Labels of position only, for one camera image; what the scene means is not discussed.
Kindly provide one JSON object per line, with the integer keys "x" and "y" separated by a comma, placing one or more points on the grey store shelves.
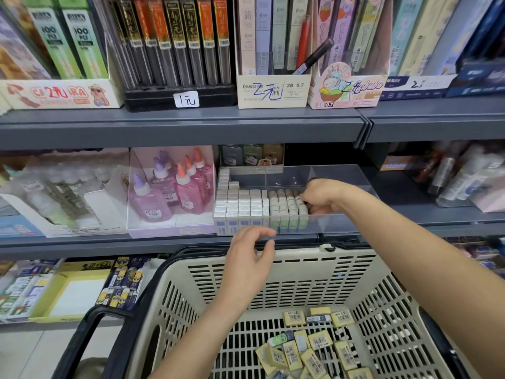
{"x": 158, "y": 128}

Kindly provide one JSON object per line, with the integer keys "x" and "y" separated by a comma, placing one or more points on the black pen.
{"x": 313, "y": 57}

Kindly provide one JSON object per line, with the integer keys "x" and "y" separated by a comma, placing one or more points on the person's left forearm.
{"x": 201, "y": 347}

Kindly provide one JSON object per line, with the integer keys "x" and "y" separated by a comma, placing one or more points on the pink glue bottle purple cap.
{"x": 150, "y": 203}
{"x": 166, "y": 184}

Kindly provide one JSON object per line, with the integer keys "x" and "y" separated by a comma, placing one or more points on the clear plastic divider tray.
{"x": 351, "y": 225}

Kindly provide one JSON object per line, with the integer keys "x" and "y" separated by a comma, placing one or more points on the person's right forearm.
{"x": 430, "y": 272}

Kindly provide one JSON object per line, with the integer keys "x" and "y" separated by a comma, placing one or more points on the beige shopping basket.
{"x": 300, "y": 276}

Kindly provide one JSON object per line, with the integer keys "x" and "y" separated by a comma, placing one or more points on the dark blue yellow packets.
{"x": 122, "y": 284}

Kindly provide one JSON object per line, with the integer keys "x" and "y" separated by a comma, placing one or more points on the pink glue bottle orange cap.
{"x": 200, "y": 181}
{"x": 206, "y": 168}
{"x": 189, "y": 193}

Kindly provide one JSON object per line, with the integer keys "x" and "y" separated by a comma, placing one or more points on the white eraser display box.
{"x": 22, "y": 296}

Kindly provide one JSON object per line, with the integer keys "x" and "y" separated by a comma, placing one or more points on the person's left hand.
{"x": 246, "y": 272}

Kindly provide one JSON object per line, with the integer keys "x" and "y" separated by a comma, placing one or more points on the white price label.
{"x": 186, "y": 99}

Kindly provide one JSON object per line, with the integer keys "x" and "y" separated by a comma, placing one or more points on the translucent glue bottle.
{"x": 273, "y": 152}
{"x": 252, "y": 154}
{"x": 231, "y": 155}

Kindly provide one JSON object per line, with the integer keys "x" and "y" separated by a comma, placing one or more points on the white pencil display box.
{"x": 272, "y": 92}

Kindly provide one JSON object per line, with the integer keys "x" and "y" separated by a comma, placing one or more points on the cartoon print display box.
{"x": 59, "y": 94}

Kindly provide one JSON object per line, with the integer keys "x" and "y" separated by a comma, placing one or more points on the pile of erasers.
{"x": 308, "y": 351}

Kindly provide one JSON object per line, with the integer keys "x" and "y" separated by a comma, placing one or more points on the pink glue display box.
{"x": 170, "y": 229}

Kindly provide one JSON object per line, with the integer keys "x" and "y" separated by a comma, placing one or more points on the rows of white erasers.
{"x": 238, "y": 203}

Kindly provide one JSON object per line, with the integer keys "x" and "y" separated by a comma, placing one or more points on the black lead tube display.
{"x": 162, "y": 98}

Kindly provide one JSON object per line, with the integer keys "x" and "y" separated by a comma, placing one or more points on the blue white display box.
{"x": 422, "y": 83}

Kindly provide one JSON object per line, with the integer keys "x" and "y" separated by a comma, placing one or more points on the colourful pencil display box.
{"x": 347, "y": 89}

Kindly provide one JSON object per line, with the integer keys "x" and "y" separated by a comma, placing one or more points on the row of white green erasers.
{"x": 286, "y": 210}

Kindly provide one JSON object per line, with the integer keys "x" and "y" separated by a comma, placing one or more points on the person's right hand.
{"x": 327, "y": 195}

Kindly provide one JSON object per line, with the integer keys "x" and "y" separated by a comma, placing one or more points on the white glue display box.
{"x": 102, "y": 217}

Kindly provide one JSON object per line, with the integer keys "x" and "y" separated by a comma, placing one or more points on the yellow empty display box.
{"x": 72, "y": 297}

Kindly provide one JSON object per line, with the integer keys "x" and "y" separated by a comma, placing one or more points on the row of clear glue bottles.
{"x": 63, "y": 197}

